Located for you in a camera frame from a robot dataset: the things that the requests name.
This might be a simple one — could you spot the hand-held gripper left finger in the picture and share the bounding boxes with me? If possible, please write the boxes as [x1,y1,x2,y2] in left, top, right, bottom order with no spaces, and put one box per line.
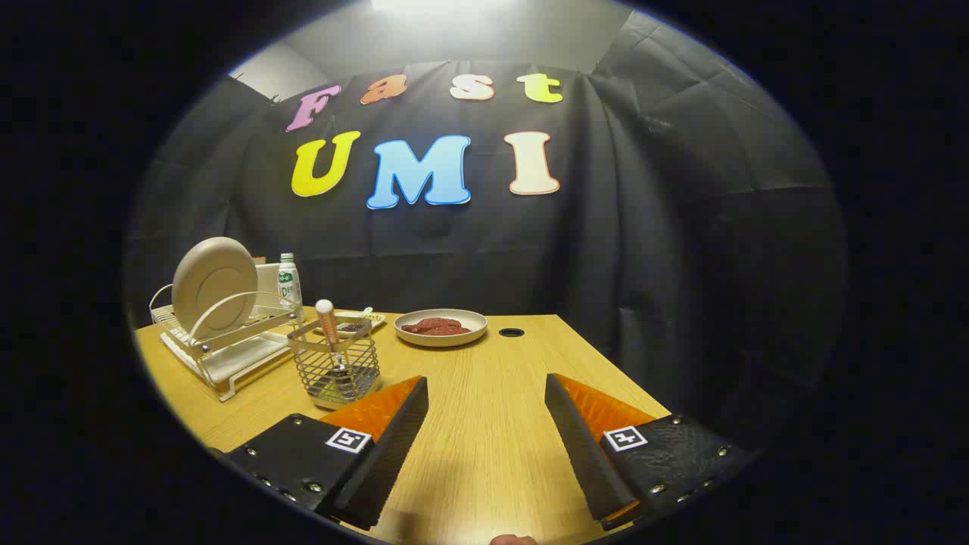
[218,375,430,531]

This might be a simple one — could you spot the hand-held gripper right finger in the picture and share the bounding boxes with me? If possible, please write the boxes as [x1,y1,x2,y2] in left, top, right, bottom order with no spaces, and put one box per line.
[544,372,761,531]

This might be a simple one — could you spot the metal wire basket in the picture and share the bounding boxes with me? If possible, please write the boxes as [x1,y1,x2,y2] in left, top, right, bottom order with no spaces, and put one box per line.
[288,316,382,410]

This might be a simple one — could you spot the spoon with white orange handle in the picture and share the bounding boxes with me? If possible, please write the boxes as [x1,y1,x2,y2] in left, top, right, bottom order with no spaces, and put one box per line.
[315,299,351,375]

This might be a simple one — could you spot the white wire dish rack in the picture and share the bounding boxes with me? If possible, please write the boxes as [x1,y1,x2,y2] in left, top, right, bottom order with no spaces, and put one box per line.
[149,284,298,403]

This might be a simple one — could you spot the beige round plate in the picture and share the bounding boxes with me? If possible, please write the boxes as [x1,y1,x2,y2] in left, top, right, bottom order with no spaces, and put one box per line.
[172,237,259,340]

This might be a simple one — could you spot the beige plate with meat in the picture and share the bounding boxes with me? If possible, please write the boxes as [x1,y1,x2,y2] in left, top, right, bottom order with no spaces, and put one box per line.
[394,308,489,348]

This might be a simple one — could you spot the white divided dish with beans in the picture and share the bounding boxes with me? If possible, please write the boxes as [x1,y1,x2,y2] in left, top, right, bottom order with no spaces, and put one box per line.
[314,307,387,338]

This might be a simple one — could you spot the red meat slices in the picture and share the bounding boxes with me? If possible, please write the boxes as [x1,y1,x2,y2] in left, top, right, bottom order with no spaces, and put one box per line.
[401,317,472,336]

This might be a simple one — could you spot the white green label bottle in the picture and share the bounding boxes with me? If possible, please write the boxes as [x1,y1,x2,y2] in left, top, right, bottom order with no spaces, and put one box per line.
[277,253,304,325]

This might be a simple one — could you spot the black backdrop cloth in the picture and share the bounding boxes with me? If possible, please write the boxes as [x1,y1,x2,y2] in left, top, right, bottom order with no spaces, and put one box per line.
[125,15,849,444]

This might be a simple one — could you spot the white toaster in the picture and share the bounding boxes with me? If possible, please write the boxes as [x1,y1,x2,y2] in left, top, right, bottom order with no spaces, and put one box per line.
[254,263,285,307]

